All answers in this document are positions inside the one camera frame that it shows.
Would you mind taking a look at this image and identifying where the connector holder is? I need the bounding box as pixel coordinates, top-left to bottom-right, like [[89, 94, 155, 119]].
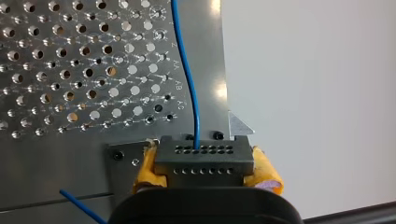
[[106, 110, 255, 206]]

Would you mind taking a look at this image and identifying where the blue cable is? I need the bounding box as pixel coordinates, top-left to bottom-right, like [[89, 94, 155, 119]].
[[59, 0, 256, 224]]

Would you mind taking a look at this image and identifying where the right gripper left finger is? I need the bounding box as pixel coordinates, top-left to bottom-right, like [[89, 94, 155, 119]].
[[132, 144, 169, 196]]

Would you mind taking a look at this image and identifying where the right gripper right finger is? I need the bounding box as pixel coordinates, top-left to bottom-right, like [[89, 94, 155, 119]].
[[243, 145, 285, 196]]

